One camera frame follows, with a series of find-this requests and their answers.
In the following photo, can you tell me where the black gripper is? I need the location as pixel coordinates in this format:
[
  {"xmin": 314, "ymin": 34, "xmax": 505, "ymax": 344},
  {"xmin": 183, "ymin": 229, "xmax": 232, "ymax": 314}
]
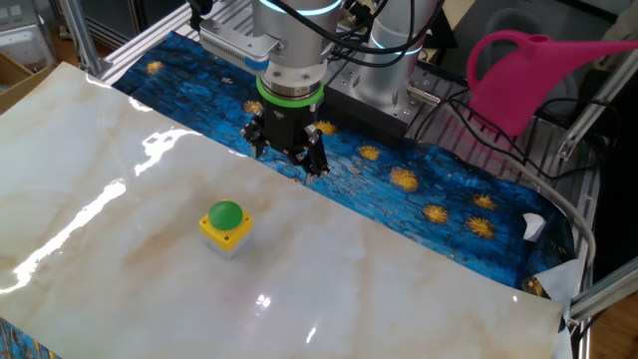
[{"xmin": 241, "ymin": 101, "xmax": 331, "ymax": 186}]

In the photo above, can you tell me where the green button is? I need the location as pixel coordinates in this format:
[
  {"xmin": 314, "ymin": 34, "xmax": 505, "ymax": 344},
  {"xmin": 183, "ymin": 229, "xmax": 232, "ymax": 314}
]
[{"xmin": 197, "ymin": 198, "xmax": 254, "ymax": 260}]

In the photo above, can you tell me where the black robot base pad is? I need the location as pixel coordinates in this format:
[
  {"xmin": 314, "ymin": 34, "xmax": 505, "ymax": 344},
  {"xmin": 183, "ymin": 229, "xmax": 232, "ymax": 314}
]
[{"xmin": 321, "ymin": 92, "xmax": 415, "ymax": 141}]

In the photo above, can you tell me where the blue starry painting cloth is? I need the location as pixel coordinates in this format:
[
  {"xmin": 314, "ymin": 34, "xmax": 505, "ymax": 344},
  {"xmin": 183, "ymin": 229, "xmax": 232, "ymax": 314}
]
[{"xmin": 0, "ymin": 30, "xmax": 584, "ymax": 359}]

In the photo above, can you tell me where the glossy marble pattern sheet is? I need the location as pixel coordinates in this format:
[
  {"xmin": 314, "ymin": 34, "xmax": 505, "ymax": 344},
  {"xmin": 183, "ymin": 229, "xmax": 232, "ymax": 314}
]
[{"xmin": 0, "ymin": 61, "xmax": 567, "ymax": 359}]

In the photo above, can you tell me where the pink plastic watering can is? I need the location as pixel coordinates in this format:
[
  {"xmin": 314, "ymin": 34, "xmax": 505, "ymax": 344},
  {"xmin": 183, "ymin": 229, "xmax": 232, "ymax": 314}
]
[{"xmin": 466, "ymin": 28, "xmax": 638, "ymax": 139}]

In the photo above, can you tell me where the open brown cardboard box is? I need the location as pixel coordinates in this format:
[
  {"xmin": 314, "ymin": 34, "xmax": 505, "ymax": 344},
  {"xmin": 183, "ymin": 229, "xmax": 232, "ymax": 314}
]
[{"xmin": 0, "ymin": 49, "xmax": 56, "ymax": 116}]

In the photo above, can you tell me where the grey metal case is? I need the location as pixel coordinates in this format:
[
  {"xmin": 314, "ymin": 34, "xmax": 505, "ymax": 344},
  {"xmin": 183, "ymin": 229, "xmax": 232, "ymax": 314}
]
[{"xmin": 0, "ymin": 0, "xmax": 56, "ymax": 71}]

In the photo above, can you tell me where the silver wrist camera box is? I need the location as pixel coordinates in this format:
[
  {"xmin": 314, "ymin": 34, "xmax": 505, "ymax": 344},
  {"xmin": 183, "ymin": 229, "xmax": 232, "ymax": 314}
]
[{"xmin": 197, "ymin": 18, "xmax": 283, "ymax": 77}]

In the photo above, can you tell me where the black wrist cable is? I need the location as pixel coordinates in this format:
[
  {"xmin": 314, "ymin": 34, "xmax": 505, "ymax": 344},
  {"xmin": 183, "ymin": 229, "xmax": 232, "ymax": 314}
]
[{"xmin": 271, "ymin": 0, "xmax": 448, "ymax": 69}]

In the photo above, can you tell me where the aluminium frame post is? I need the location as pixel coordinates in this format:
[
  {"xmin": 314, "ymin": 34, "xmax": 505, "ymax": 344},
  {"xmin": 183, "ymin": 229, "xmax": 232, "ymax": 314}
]
[
  {"xmin": 555, "ymin": 49, "xmax": 638, "ymax": 161},
  {"xmin": 59, "ymin": 0, "xmax": 104, "ymax": 76}
]

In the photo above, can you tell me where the black table cable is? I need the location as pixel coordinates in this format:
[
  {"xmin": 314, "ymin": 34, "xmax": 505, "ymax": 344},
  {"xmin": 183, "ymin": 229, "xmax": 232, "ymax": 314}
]
[{"xmin": 413, "ymin": 87, "xmax": 622, "ymax": 180}]

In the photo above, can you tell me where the thick grey cable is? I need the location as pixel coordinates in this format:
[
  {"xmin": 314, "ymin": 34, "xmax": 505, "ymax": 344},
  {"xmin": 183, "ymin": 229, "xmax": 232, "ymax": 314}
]
[{"xmin": 468, "ymin": 132, "xmax": 599, "ymax": 273}]

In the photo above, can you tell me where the aluminium frame rail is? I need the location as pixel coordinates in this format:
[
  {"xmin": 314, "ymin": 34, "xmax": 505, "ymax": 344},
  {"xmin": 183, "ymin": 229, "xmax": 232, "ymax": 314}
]
[{"xmin": 567, "ymin": 271, "xmax": 638, "ymax": 325}]

